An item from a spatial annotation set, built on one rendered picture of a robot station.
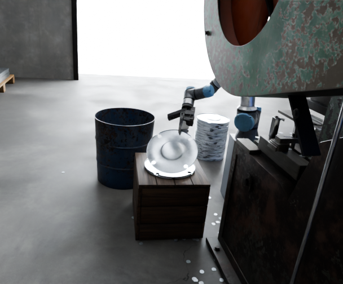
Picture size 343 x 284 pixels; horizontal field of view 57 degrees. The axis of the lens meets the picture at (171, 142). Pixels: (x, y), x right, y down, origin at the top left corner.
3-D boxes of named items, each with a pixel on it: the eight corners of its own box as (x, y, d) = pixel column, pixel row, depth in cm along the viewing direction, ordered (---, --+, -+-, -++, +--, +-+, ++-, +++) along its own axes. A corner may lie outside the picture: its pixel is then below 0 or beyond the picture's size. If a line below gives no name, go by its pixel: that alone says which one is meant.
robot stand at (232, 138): (220, 191, 230) (229, 133, 214) (243, 191, 232) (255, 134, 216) (225, 204, 214) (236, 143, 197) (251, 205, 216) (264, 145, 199)
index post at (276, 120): (267, 135, 138) (272, 114, 134) (273, 135, 139) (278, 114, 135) (271, 137, 135) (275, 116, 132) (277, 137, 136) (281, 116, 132)
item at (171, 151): (136, 146, 181) (136, 146, 180) (177, 121, 189) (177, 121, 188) (166, 183, 167) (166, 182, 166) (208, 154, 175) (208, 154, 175)
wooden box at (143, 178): (132, 200, 209) (134, 152, 196) (188, 199, 215) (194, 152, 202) (135, 240, 172) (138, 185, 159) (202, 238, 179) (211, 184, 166)
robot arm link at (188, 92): (194, 83, 198) (182, 86, 202) (192, 96, 192) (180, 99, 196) (199, 91, 204) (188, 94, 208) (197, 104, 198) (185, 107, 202)
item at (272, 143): (267, 145, 126) (272, 121, 123) (304, 145, 130) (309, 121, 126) (275, 151, 121) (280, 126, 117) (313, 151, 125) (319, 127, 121)
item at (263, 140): (256, 147, 140) (259, 134, 138) (342, 146, 151) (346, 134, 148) (295, 180, 113) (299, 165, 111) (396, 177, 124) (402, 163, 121)
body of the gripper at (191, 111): (193, 120, 185) (196, 104, 191) (178, 118, 186) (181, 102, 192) (192, 127, 191) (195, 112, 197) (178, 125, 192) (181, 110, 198)
